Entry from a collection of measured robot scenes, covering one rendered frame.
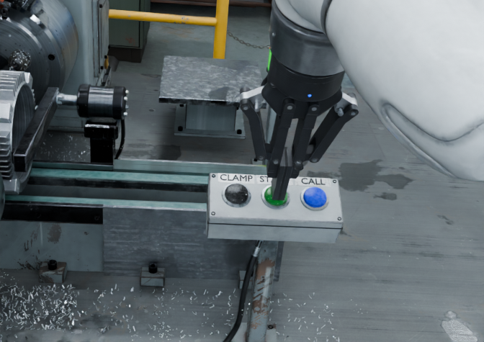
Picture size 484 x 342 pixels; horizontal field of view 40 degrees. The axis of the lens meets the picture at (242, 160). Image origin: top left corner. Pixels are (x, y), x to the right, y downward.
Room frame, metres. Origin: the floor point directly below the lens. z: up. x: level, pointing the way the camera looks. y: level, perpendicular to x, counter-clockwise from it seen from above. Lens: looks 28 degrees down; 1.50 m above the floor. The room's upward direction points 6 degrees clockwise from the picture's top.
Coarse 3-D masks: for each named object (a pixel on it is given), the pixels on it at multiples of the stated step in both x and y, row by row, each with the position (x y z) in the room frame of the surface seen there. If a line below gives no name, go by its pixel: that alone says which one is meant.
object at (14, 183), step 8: (24, 72) 0.98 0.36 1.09; (0, 104) 0.86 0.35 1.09; (8, 104) 0.86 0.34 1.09; (0, 112) 0.85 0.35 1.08; (8, 112) 0.85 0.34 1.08; (0, 120) 0.85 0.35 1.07; (8, 120) 0.85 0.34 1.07; (8, 184) 0.85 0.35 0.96; (16, 184) 0.85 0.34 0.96; (8, 192) 0.85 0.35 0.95; (16, 192) 0.85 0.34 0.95
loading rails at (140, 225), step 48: (48, 192) 0.95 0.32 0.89; (96, 192) 0.96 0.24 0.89; (144, 192) 0.97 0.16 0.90; (192, 192) 0.98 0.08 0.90; (0, 240) 0.85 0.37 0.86; (48, 240) 0.85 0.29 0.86; (96, 240) 0.86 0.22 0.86; (144, 240) 0.86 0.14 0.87; (192, 240) 0.87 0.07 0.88; (240, 240) 0.88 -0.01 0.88; (240, 288) 0.85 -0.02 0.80
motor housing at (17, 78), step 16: (0, 80) 0.91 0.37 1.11; (16, 80) 0.91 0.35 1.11; (0, 96) 0.88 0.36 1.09; (16, 96) 0.89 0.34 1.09; (32, 96) 0.99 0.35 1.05; (16, 112) 0.99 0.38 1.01; (32, 112) 0.99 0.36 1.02; (0, 128) 0.85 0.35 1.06; (16, 128) 0.98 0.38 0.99; (0, 144) 0.84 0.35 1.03; (16, 144) 0.97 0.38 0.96; (0, 160) 0.83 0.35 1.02; (16, 176) 0.85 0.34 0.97
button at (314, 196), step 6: (306, 192) 0.72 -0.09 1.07; (312, 192) 0.72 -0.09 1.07; (318, 192) 0.72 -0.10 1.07; (324, 192) 0.73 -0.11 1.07; (306, 198) 0.71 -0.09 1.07; (312, 198) 0.71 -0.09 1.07; (318, 198) 0.71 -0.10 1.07; (324, 198) 0.72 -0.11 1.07; (312, 204) 0.71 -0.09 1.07; (318, 204) 0.71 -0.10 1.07
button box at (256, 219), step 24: (216, 192) 0.71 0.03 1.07; (288, 192) 0.72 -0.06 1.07; (336, 192) 0.74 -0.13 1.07; (216, 216) 0.68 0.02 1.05; (240, 216) 0.68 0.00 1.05; (264, 216) 0.69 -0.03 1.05; (288, 216) 0.69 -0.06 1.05; (312, 216) 0.70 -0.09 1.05; (336, 216) 0.70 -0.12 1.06; (288, 240) 0.70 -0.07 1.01; (312, 240) 0.71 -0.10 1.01
